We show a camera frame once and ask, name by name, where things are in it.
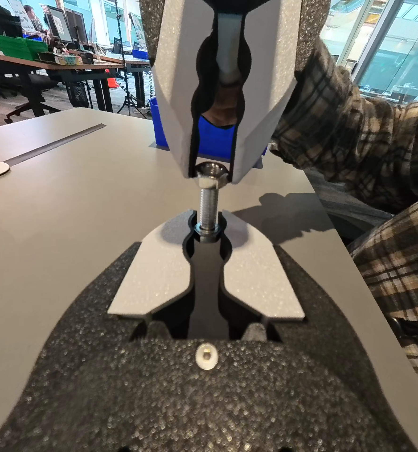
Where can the green plastic bins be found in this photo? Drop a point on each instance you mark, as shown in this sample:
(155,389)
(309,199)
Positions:
(18,46)

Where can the monitor showing white page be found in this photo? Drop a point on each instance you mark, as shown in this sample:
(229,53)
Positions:
(58,24)

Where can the silver hex nut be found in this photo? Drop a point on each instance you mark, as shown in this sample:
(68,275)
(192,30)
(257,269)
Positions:
(203,183)

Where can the black computer monitor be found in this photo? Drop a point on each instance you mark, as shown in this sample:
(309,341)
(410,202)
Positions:
(78,26)

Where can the blue plastic bin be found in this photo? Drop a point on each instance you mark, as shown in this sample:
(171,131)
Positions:
(140,54)

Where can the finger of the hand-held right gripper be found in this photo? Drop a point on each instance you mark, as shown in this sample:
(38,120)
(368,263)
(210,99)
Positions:
(177,70)
(272,70)

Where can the blue parts bin with divider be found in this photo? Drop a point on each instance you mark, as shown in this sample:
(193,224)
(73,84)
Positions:
(212,141)

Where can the wooden desk with black legs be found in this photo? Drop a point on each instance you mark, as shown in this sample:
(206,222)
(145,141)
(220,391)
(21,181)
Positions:
(35,60)

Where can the silver hex bolt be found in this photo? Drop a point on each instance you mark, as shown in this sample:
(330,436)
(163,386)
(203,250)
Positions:
(209,208)

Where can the black tripod light stand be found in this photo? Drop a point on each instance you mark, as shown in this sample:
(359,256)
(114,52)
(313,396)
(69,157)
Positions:
(127,95)

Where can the orange traffic cone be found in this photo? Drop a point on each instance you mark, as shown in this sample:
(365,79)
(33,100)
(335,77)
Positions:
(113,84)

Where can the person's right forearm plaid sleeve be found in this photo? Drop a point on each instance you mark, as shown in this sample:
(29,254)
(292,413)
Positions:
(336,123)

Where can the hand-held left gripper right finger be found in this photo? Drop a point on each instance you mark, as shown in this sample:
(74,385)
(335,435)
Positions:
(262,275)

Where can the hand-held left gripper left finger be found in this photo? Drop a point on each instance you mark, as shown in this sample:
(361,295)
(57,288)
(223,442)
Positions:
(149,275)

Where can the person's right hand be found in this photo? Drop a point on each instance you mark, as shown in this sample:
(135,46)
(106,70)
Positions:
(226,106)

